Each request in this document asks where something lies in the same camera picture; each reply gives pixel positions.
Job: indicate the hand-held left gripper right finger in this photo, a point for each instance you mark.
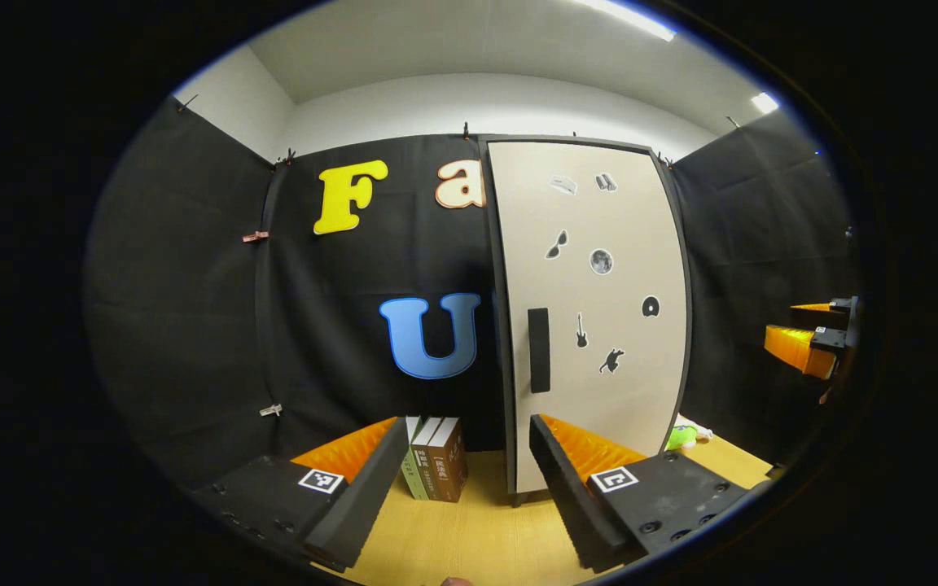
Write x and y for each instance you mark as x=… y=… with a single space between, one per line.
x=571 y=496

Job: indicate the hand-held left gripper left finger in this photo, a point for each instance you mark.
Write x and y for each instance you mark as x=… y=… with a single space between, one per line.
x=363 y=496

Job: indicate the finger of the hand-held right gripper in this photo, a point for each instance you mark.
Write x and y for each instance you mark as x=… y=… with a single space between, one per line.
x=815 y=307
x=795 y=348

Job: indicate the green book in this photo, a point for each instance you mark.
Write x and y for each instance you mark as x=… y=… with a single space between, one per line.
x=414 y=484

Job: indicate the olive book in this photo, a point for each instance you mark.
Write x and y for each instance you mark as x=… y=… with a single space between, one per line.
x=427 y=476

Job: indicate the brown book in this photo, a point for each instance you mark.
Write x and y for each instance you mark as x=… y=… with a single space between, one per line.
x=449 y=472

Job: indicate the green plush toy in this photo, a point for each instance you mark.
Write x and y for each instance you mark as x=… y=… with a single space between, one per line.
x=681 y=437

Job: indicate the white clip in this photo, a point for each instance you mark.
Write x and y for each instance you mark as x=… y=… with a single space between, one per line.
x=271 y=409

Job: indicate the small ceiling light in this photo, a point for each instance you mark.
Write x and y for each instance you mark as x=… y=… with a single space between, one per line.
x=764 y=102

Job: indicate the black backdrop cloth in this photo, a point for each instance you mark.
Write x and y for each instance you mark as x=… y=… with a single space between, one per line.
x=192 y=325

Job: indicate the pink clip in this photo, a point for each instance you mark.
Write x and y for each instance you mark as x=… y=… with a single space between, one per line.
x=255 y=237

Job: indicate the long ceiling light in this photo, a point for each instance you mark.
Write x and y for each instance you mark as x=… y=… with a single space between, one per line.
x=628 y=16

